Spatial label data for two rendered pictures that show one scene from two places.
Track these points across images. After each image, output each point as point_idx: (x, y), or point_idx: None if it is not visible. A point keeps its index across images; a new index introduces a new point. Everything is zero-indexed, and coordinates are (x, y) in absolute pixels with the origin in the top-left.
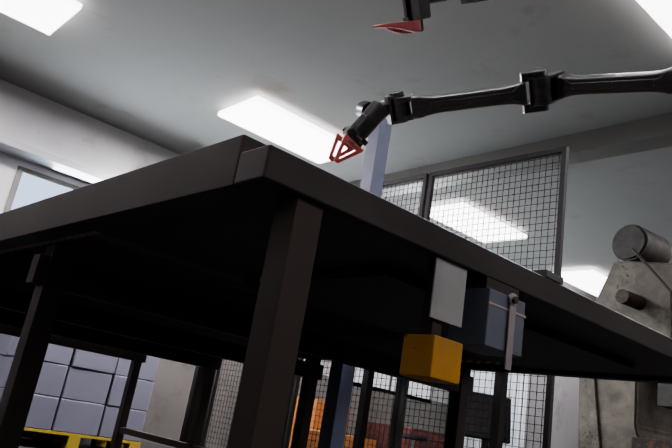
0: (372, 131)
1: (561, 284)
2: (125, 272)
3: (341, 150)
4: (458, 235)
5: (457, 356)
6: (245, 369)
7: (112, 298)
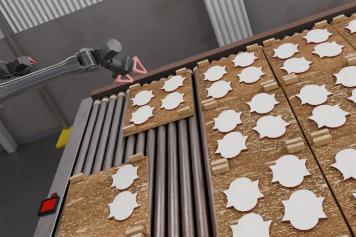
0: (108, 70)
1: (39, 216)
2: None
3: (125, 76)
4: (63, 152)
5: None
6: None
7: None
